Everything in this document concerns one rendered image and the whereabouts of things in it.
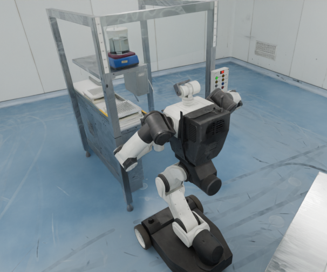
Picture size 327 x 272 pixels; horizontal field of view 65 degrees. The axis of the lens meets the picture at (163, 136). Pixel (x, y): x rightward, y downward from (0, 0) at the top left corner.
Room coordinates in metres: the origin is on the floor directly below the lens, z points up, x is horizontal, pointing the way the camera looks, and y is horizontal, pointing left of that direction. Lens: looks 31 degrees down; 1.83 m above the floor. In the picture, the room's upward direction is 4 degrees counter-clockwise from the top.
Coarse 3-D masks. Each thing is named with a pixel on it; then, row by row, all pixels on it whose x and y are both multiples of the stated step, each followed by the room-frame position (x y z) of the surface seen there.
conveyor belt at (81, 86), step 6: (78, 84) 2.88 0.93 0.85; (84, 84) 2.86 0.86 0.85; (90, 84) 2.85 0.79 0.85; (96, 84) 2.83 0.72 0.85; (78, 90) 2.68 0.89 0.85; (102, 102) 2.31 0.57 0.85; (102, 108) 2.16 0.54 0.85; (132, 120) 1.89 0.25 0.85; (138, 120) 1.89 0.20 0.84; (120, 126) 1.81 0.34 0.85; (126, 126) 1.82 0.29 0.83; (132, 126) 1.85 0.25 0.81
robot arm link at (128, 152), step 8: (136, 136) 1.10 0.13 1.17; (128, 144) 1.10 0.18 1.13; (136, 144) 1.08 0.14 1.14; (144, 144) 1.07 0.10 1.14; (120, 152) 1.10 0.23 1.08; (128, 152) 1.08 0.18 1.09; (136, 152) 1.08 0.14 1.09; (128, 160) 1.07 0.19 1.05; (136, 160) 1.10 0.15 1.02; (128, 168) 1.08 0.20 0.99
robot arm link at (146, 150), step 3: (147, 147) 1.24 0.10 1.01; (144, 150) 1.22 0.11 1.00; (147, 150) 1.23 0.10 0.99; (117, 153) 1.14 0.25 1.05; (141, 153) 1.20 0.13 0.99; (144, 153) 1.21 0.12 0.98; (117, 156) 1.13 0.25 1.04; (138, 156) 1.18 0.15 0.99; (141, 156) 1.20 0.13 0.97; (117, 159) 1.13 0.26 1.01; (120, 159) 1.11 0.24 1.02; (120, 162) 1.11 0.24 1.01
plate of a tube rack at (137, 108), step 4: (128, 100) 2.14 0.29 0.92; (120, 104) 2.07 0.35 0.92; (132, 104) 2.05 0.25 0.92; (104, 108) 2.01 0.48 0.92; (136, 108) 1.96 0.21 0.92; (140, 108) 1.95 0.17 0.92; (124, 112) 1.90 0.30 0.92; (128, 112) 1.89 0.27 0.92; (132, 112) 1.91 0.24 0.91; (120, 116) 1.85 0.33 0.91; (124, 116) 1.87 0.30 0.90
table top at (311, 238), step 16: (320, 176) 1.05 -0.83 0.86; (320, 192) 0.93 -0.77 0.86; (304, 208) 0.84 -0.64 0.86; (320, 208) 0.83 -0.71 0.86; (304, 224) 0.75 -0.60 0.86; (320, 224) 0.74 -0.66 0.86; (288, 240) 0.68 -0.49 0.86; (304, 240) 0.67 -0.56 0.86; (320, 240) 0.67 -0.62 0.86; (272, 256) 0.61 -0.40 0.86; (288, 256) 0.60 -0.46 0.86; (304, 256) 0.60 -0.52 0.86; (320, 256) 0.59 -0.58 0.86
